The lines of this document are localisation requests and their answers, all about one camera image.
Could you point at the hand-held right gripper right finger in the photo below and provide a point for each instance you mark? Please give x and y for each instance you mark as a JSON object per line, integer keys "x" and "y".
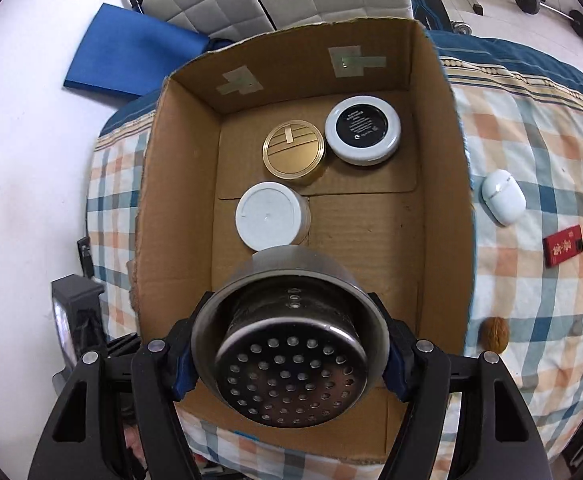
{"x": 396, "y": 365}

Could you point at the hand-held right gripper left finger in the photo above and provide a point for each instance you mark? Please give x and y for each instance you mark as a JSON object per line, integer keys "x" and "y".
{"x": 184, "y": 370}

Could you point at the brown walnut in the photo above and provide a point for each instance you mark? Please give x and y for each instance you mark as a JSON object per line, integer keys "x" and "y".
{"x": 495, "y": 334}

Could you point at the perforated steel strainer cup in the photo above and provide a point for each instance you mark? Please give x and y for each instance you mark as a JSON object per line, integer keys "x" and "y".
{"x": 291, "y": 360}

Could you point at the brown cardboard box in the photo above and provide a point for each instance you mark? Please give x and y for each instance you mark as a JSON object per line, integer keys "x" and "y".
{"x": 361, "y": 240}

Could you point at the white earbuds case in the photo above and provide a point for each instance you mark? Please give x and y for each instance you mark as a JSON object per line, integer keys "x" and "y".
{"x": 504, "y": 197}

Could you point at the small red box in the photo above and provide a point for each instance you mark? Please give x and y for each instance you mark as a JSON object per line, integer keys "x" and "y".
{"x": 564, "y": 247}

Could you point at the white jar with black lid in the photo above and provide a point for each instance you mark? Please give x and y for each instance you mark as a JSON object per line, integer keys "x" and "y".
{"x": 361, "y": 125}

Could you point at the gold round tin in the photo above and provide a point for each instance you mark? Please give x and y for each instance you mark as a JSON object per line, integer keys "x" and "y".
{"x": 294, "y": 145}

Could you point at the blue foam mat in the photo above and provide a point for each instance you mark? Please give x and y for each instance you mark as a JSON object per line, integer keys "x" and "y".
{"x": 121, "y": 55}

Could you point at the plaid blanket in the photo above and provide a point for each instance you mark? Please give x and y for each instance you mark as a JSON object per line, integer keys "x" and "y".
{"x": 546, "y": 125}

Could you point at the dark blue cloth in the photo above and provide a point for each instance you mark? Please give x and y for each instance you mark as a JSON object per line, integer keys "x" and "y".
{"x": 217, "y": 46}

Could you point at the chrome dumbbell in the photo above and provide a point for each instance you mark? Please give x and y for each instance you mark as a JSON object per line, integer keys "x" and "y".
{"x": 461, "y": 27}

